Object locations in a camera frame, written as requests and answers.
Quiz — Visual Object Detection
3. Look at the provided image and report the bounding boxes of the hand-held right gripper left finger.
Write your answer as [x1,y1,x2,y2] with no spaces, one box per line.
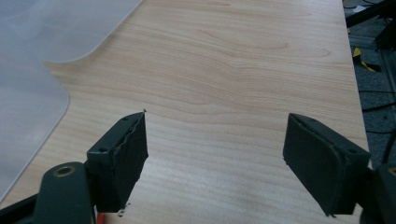
[86,111,149,214]

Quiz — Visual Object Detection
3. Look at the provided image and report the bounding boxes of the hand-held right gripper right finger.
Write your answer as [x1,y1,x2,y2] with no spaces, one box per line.
[282,112,372,217]

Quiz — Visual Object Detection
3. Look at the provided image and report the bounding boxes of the translucent plastic sheet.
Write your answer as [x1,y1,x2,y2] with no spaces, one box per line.
[0,40,70,203]
[0,0,145,63]

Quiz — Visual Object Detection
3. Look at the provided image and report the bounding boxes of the yellow and black tape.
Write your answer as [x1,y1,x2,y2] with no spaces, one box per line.
[352,47,382,73]

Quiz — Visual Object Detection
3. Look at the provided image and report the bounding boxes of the black metal stand frame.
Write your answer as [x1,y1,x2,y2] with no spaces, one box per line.
[345,0,396,91]

